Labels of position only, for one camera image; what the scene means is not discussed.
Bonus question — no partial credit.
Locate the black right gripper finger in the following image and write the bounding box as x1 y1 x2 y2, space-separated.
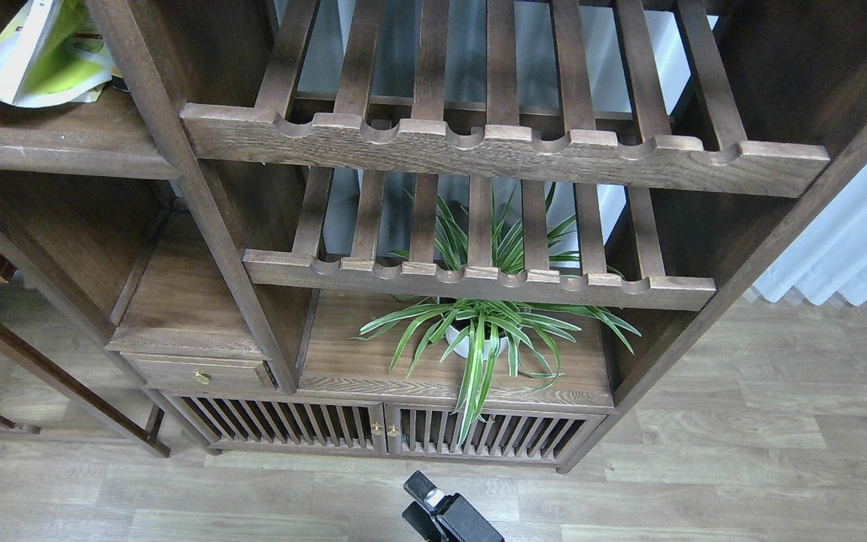
402 502 445 542
403 471 503 541

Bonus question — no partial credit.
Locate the yellow green cover book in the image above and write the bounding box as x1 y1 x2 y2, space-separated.
0 1 117 108

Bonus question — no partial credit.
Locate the white plant pot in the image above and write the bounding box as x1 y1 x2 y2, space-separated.
445 320 509 359

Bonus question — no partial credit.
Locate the green spider plant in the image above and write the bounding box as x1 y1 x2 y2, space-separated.
352 189 641 440

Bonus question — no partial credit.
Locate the brass drawer knob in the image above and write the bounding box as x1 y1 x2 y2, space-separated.
193 370 212 385

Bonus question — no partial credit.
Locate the dark wooden bookshelf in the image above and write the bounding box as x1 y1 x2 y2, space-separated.
0 1 867 473

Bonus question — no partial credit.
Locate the wooden furniture at left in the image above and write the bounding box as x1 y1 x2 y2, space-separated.
0 253 171 458

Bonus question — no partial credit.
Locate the white curtain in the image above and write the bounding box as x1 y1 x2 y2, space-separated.
753 164 867 306

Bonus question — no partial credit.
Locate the upright book top left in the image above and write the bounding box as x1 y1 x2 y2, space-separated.
110 66 129 93

